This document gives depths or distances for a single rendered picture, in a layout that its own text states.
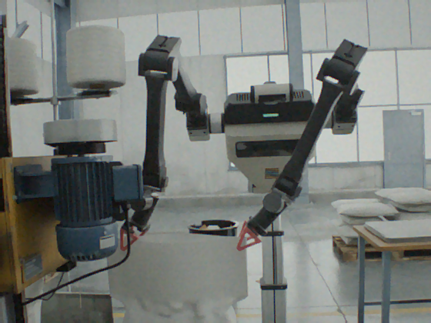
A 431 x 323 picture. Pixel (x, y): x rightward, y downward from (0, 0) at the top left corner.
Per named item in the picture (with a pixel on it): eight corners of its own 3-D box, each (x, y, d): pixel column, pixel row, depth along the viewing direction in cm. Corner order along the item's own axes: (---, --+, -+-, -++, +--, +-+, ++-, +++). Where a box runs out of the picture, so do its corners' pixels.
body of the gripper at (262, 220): (248, 223, 118) (264, 205, 118) (247, 218, 128) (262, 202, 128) (263, 238, 118) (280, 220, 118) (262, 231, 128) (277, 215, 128)
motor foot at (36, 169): (75, 196, 98) (72, 162, 97) (51, 202, 86) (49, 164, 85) (41, 197, 99) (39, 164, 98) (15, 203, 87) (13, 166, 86)
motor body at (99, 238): (127, 248, 102) (121, 154, 101) (107, 264, 87) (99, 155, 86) (74, 248, 104) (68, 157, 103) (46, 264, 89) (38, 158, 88)
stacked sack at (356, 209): (390, 211, 455) (390, 200, 454) (398, 217, 413) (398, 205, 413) (335, 212, 470) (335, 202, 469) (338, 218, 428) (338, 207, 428)
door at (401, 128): (424, 197, 882) (422, 108, 871) (426, 198, 872) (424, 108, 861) (383, 199, 892) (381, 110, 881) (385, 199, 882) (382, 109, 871)
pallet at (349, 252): (420, 241, 493) (420, 230, 493) (450, 258, 412) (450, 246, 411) (331, 244, 509) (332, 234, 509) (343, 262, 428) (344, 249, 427)
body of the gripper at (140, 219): (123, 224, 124) (132, 204, 124) (132, 218, 134) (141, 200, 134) (141, 234, 124) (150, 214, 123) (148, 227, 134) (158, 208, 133)
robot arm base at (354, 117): (332, 99, 158) (335, 123, 152) (335, 87, 150) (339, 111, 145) (352, 98, 157) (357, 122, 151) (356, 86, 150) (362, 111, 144)
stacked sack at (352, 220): (368, 216, 495) (367, 206, 494) (385, 226, 429) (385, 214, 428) (335, 218, 499) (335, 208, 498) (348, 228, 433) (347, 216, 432)
